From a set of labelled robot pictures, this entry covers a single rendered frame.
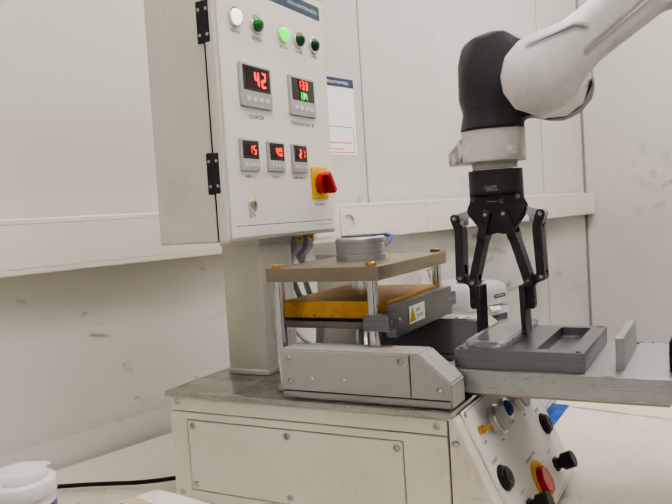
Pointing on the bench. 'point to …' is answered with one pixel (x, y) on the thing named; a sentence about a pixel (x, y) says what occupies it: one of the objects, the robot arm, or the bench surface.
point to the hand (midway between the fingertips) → (503, 311)
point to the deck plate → (260, 392)
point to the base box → (322, 456)
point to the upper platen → (344, 305)
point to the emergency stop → (545, 479)
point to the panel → (516, 448)
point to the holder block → (540, 351)
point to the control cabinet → (243, 152)
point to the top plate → (357, 262)
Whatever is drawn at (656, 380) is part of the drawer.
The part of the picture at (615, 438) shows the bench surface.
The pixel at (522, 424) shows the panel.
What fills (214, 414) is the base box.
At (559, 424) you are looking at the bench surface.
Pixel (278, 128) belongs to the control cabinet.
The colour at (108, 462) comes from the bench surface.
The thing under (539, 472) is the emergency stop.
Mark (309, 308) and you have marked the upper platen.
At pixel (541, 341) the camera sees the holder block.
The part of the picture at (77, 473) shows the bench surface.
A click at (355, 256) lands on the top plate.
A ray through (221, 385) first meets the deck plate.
